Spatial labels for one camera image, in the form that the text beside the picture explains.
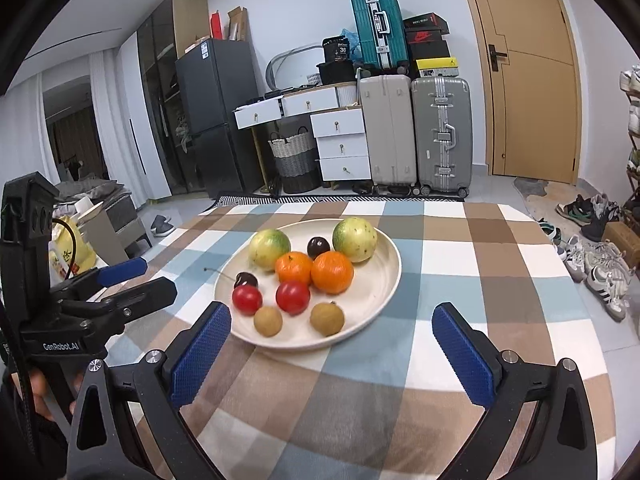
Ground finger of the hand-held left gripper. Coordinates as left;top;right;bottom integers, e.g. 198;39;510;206
60;276;178;333
49;256;149;306

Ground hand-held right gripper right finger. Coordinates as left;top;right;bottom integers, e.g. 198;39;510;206
431;302;613;480

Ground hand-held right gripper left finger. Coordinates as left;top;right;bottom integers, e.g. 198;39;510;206
65;301;233;480

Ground red tomato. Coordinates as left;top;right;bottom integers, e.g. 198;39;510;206
231;284;263;316
275;280;311;315

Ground brown longan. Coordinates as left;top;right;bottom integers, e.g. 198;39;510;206
309;301;346;337
253;306;283;337

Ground dark cherry with stem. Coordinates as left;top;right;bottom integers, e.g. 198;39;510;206
204;266;260;291

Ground cream round plate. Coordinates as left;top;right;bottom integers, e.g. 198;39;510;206
214;220;402;350

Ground small orange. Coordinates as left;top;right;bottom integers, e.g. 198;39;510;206
275;251;314;286

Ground large orange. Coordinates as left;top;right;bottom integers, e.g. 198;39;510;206
311;250;355;295

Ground person's left forearm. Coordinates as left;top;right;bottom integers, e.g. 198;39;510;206
0;375;71;480

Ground person's left hand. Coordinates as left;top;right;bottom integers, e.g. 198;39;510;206
12;367;62;423

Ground yellow bag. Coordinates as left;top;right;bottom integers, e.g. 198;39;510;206
50;214;98;281

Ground grey storage box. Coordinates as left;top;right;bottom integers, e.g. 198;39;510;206
80;192;153;261

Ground grey cushions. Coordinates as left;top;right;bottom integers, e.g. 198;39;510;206
55;179;126;203

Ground checked tablecloth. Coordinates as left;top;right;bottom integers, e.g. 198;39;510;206
65;199;621;480

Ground yellow-green round fruit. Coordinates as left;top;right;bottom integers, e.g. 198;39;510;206
248;229;292;270

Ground white wardrobe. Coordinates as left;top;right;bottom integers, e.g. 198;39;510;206
117;30;173;206

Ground white curtain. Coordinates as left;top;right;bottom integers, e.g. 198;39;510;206
90;52;123;181

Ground green speckled round fruit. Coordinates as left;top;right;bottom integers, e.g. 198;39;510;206
332;216;378;263

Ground group of sneakers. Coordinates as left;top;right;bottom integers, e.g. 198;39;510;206
537;192;637;322

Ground grey floor mat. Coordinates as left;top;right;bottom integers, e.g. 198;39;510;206
512;176;601;221

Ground dark grey refrigerator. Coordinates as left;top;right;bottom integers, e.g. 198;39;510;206
174;37;266;200

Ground tall glass-door cabinet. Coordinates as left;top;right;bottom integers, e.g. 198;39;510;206
137;0;211;196

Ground woven laundry basket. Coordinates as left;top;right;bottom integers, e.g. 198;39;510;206
268;127;321;193

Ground brown wooden box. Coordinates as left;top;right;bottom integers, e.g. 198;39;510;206
602;221;633;253

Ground silver suitcase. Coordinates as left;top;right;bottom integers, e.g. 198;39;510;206
411;77;473;198

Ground beige suitcase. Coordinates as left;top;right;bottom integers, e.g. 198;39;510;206
359;74;420;196

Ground white drawer dresser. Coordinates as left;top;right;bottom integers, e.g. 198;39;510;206
234;85;373;188

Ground open cardboard box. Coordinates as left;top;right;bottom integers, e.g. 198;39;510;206
227;6;249;42

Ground white ribbed container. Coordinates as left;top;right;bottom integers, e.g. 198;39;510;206
336;82;362;108

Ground wooden door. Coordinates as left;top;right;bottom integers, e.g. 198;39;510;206
455;0;581;185

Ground shoe rack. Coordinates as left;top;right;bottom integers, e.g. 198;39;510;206
620;65;640;196

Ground yellow and white shoe box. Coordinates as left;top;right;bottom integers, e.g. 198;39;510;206
416;56;460;80

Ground small black box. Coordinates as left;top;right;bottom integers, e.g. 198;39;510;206
322;36;353;63

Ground black and red shoe box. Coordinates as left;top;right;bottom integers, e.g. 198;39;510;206
405;27;451;61

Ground blue plastic bag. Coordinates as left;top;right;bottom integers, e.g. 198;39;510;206
341;27;362;63

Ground teal suitcase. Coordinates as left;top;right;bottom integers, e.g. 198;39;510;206
349;0;407;73

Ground black cable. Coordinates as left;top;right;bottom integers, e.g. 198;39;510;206
50;217;76;273

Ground grey hose loop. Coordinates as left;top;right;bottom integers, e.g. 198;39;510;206
265;45;326;93

